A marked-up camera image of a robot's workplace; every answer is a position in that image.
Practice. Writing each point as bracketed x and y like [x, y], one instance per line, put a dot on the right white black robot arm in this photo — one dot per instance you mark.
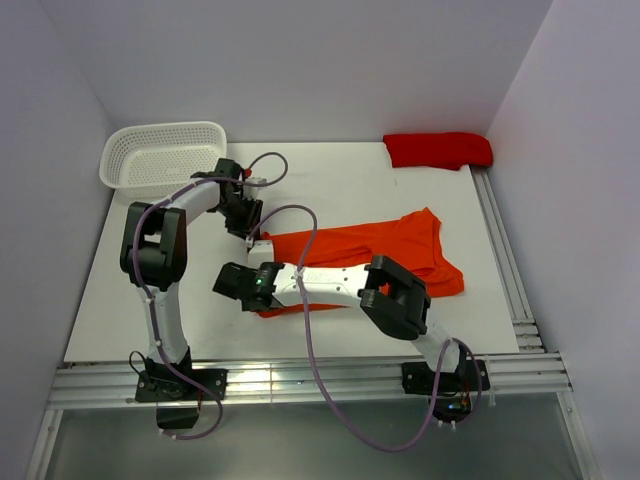
[392, 297]

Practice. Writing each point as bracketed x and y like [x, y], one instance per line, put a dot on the aluminium front rail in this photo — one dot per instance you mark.
[116, 385]

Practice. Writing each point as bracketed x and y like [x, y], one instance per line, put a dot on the aluminium rail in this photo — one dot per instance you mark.
[524, 323]
[116, 385]

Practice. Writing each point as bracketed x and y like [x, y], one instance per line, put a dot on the red rolled t-shirt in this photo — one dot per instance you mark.
[449, 150]

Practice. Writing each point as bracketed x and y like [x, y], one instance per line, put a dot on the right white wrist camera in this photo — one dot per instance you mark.
[259, 252]

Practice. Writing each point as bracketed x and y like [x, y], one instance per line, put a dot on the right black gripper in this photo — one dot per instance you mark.
[247, 307]

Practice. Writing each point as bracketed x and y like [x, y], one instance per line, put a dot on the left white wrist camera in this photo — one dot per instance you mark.
[252, 185]

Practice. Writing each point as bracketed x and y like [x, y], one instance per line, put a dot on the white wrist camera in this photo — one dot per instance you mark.
[252, 185]
[259, 252]

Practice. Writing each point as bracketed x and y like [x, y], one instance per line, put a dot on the aluminium right side rail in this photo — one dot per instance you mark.
[524, 323]

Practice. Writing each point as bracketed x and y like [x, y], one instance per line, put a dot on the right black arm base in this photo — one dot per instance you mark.
[454, 401]

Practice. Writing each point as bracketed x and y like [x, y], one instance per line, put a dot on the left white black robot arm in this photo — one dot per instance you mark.
[154, 251]

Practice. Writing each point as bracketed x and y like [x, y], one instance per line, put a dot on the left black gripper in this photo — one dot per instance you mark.
[245, 227]

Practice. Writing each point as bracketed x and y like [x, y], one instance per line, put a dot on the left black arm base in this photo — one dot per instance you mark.
[175, 387]

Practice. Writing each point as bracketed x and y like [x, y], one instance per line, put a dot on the orange t-shirt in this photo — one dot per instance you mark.
[413, 241]

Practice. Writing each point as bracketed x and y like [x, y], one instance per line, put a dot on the white perforated plastic basket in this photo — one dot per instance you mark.
[152, 161]

